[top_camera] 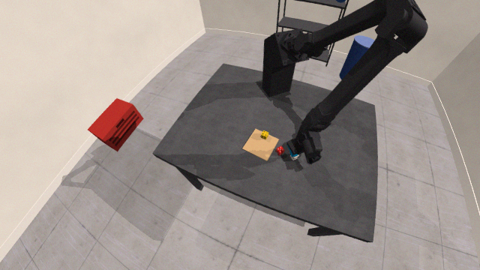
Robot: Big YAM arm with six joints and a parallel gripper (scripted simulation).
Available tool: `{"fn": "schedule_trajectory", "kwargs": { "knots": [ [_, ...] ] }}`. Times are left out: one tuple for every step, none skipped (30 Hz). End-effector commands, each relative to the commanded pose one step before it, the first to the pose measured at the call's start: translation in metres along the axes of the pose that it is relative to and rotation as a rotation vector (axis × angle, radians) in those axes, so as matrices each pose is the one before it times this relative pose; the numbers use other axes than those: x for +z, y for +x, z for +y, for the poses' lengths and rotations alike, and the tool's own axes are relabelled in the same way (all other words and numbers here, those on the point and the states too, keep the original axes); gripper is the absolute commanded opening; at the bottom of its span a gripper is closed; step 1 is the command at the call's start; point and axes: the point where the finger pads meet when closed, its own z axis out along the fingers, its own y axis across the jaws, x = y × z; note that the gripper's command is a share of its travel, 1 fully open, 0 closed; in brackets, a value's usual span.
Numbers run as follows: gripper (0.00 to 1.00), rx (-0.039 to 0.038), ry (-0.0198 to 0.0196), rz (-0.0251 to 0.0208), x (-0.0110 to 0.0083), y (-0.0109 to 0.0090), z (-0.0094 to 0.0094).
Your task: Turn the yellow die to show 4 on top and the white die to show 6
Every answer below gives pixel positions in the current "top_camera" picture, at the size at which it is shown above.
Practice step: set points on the red die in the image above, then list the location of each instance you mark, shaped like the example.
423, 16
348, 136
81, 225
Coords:
280, 150

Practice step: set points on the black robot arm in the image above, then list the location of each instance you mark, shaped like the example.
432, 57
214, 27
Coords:
406, 21

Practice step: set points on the peach flat mat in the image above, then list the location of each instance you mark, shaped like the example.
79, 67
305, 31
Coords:
260, 147

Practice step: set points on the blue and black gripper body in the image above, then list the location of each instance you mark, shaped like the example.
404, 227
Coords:
291, 145

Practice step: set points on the yellow die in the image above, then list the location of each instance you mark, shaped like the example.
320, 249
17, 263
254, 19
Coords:
264, 135

